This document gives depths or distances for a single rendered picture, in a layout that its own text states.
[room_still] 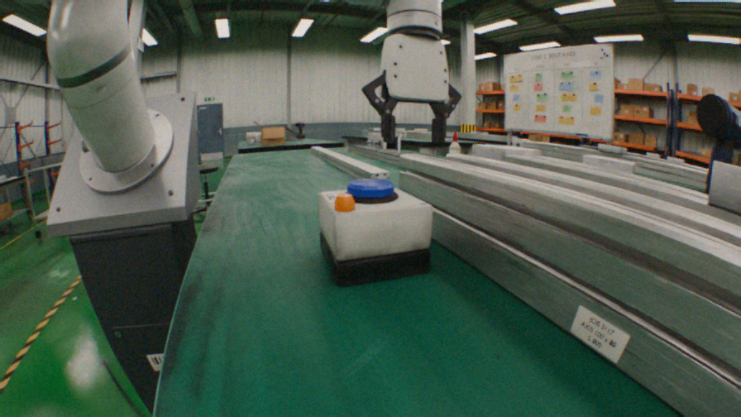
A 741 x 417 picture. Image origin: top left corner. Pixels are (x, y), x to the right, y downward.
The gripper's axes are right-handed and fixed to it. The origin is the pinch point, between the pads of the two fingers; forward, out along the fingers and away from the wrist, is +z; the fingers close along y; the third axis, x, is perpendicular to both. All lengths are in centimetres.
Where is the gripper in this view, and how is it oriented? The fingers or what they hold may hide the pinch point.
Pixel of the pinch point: (414, 135)
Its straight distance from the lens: 45.7
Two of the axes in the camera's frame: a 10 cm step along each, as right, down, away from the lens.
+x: 3.2, 2.5, -9.1
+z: 0.0, 9.6, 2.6
